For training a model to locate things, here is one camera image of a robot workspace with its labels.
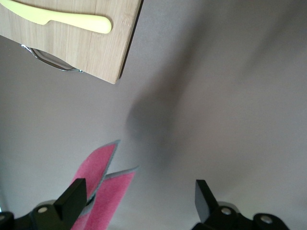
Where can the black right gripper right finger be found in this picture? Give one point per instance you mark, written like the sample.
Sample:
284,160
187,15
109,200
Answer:
206,208

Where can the wooden cutting board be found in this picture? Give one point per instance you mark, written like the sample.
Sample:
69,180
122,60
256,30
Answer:
72,43

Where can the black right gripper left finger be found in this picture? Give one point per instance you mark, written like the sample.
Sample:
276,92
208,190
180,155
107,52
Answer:
69,206

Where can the pink cloth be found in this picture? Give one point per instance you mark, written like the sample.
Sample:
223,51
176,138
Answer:
108,196

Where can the yellow plastic knife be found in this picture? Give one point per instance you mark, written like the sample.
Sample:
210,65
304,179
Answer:
72,18

